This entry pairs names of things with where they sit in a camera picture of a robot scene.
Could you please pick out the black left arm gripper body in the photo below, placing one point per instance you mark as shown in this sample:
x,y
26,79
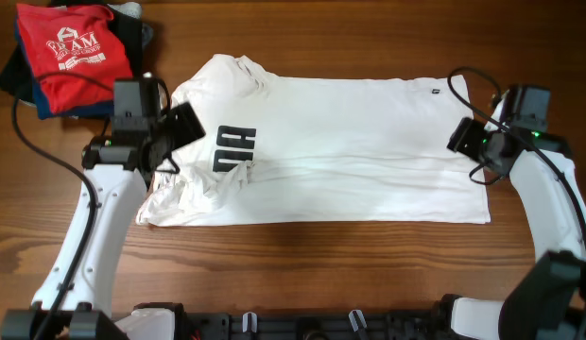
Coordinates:
x,y
157,154

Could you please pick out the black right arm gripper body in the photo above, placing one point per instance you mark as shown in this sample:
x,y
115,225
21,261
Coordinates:
x,y
485,158

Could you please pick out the white t-shirt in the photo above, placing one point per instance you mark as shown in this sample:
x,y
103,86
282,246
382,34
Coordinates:
x,y
292,149

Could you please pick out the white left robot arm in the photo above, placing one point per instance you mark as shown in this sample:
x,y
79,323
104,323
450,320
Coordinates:
x,y
75,300

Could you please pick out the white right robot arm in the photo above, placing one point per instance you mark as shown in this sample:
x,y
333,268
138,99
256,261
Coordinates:
x,y
550,301

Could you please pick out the navy blue folded garment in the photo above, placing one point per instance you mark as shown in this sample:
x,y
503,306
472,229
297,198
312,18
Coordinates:
x,y
73,67

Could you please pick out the red folded t-shirt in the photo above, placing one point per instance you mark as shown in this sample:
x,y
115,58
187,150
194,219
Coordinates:
x,y
75,15

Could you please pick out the grey folded garment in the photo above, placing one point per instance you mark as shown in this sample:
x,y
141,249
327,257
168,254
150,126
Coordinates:
x,y
135,11

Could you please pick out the black folded garment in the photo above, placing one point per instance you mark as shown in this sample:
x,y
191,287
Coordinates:
x,y
16,79

